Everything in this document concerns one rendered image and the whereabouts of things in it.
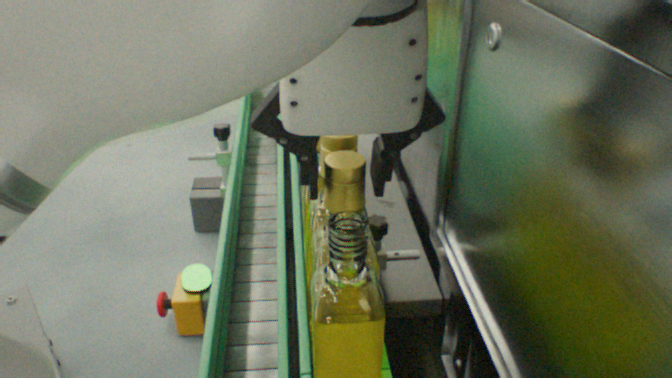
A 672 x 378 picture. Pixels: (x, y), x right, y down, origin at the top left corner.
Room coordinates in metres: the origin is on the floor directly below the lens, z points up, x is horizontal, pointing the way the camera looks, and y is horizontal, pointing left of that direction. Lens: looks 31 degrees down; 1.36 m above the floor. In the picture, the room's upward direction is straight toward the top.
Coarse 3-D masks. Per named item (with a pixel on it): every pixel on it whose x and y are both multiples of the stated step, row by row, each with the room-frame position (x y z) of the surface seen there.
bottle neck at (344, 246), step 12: (336, 216) 0.34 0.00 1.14; (348, 216) 0.34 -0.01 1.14; (360, 216) 0.34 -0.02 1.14; (336, 228) 0.32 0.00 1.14; (348, 228) 0.34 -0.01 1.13; (360, 228) 0.32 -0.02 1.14; (336, 240) 0.32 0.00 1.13; (348, 240) 0.32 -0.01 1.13; (360, 240) 0.32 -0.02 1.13; (336, 252) 0.32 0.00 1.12; (348, 252) 0.32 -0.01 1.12; (360, 252) 0.32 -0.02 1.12; (336, 264) 0.32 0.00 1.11; (348, 264) 0.32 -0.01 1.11; (360, 264) 0.32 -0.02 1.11; (336, 276) 0.32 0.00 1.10; (348, 276) 0.32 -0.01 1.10; (360, 276) 0.32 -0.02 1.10
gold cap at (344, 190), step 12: (336, 156) 0.39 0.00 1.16; (348, 156) 0.39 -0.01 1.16; (360, 156) 0.39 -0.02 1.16; (324, 168) 0.39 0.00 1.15; (336, 168) 0.38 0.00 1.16; (348, 168) 0.37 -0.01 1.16; (360, 168) 0.38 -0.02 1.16; (324, 180) 0.39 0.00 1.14; (336, 180) 0.37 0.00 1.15; (348, 180) 0.37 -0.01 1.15; (360, 180) 0.38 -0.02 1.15; (324, 192) 0.39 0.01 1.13; (336, 192) 0.37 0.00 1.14; (348, 192) 0.37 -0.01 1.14; (360, 192) 0.38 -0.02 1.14; (324, 204) 0.38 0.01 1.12; (336, 204) 0.37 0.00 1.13; (348, 204) 0.37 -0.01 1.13; (360, 204) 0.38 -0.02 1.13
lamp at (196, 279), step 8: (200, 264) 0.64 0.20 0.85; (184, 272) 0.62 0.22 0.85; (192, 272) 0.62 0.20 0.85; (200, 272) 0.62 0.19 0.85; (208, 272) 0.63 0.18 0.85; (184, 280) 0.61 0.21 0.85; (192, 280) 0.61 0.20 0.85; (200, 280) 0.61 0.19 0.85; (208, 280) 0.62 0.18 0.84; (184, 288) 0.61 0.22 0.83; (192, 288) 0.61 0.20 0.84; (200, 288) 0.61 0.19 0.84; (208, 288) 0.62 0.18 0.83
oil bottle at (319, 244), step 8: (320, 232) 0.39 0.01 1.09; (368, 232) 0.39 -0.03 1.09; (312, 240) 0.40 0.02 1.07; (320, 240) 0.38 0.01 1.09; (368, 240) 0.38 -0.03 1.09; (312, 248) 0.39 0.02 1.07; (320, 248) 0.37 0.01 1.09; (368, 248) 0.37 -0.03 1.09; (312, 256) 0.39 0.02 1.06; (320, 256) 0.37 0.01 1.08; (328, 256) 0.36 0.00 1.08; (368, 256) 0.37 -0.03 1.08; (376, 256) 0.37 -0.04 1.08; (312, 264) 0.39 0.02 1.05; (320, 264) 0.36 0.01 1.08; (376, 264) 0.37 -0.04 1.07; (312, 272) 0.39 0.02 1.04
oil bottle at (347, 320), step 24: (312, 288) 0.33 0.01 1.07; (336, 288) 0.31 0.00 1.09; (360, 288) 0.32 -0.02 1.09; (312, 312) 0.31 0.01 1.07; (336, 312) 0.30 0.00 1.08; (360, 312) 0.30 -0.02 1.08; (384, 312) 0.31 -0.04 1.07; (312, 336) 0.33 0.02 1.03; (336, 336) 0.30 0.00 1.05; (360, 336) 0.30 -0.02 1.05; (312, 360) 0.34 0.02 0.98; (336, 360) 0.30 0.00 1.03; (360, 360) 0.30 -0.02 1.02
